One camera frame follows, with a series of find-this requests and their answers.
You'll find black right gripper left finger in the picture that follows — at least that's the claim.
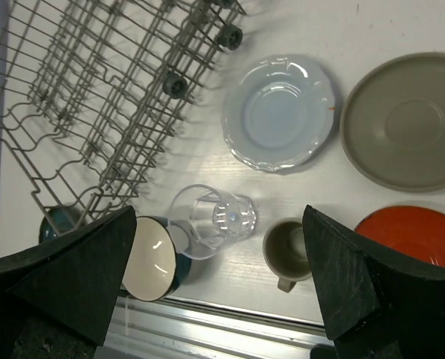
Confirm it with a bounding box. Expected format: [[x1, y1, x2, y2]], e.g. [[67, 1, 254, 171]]
[[0, 206, 136, 358]]

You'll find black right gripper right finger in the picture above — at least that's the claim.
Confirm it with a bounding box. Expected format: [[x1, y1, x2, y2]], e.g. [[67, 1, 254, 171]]
[[302, 204, 445, 359]]

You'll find grey ceramic mug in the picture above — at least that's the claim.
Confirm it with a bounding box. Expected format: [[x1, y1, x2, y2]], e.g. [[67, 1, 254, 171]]
[[263, 218, 312, 293]]

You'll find teal bowl cream inside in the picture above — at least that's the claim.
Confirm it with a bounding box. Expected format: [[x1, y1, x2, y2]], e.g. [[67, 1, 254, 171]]
[[122, 217, 191, 302]]

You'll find clear drinking glass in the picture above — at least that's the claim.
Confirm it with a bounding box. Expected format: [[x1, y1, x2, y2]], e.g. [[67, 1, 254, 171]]
[[166, 184, 257, 260]]

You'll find orange round plate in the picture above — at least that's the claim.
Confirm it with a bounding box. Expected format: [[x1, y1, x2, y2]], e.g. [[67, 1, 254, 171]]
[[355, 205, 445, 268]]

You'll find dark teal plate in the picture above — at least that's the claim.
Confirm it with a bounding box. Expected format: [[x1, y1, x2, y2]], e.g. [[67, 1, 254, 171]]
[[38, 205, 87, 244]]

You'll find grey round plate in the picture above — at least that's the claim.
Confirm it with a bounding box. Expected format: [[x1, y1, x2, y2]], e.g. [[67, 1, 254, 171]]
[[340, 52, 445, 192]]

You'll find light blue scalloped plate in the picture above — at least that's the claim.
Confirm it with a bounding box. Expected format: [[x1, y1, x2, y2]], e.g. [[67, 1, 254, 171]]
[[221, 54, 336, 173]]

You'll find aluminium table edge rail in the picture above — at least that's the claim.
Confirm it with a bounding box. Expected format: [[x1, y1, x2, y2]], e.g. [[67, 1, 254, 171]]
[[105, 294, 335, 358]]

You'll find grey wire dish rack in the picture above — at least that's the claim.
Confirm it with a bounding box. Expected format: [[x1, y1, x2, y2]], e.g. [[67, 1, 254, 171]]
[[0, 1, 245, 223]]

